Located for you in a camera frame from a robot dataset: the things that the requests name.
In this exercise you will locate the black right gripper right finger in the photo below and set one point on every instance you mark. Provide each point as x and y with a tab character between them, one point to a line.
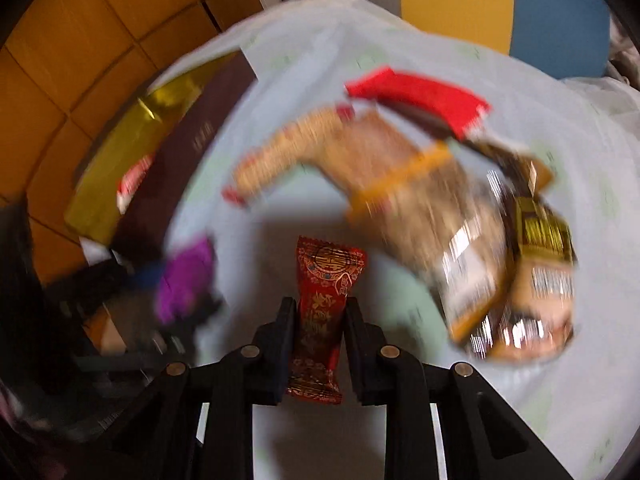
367	366

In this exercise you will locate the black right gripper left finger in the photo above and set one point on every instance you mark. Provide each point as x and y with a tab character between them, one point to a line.
274	341

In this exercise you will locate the small red patterned candy packet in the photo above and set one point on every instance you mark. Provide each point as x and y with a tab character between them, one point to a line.
325	273

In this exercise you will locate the brown sesame paste packet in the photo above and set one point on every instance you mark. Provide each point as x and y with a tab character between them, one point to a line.
536	319

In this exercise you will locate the white brown stick sachet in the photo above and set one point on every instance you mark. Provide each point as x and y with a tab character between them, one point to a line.
528	173

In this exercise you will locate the large red foil snack packet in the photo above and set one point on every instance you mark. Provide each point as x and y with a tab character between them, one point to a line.
461	110

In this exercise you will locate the purple snack packet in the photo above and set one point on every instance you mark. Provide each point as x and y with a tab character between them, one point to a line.
185	280

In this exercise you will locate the brown orange snack packet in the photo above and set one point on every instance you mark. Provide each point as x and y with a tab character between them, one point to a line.
437	220

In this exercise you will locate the light blue patterned tablecloth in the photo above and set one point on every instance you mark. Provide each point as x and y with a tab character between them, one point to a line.
584	404

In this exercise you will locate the gold lined dark snack box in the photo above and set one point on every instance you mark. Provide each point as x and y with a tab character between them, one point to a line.
131	184

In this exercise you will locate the tan biscuit snack packet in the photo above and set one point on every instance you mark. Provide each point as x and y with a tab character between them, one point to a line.
296	142

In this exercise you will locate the grey yellow blue chair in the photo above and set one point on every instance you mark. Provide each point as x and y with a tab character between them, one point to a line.
562	38

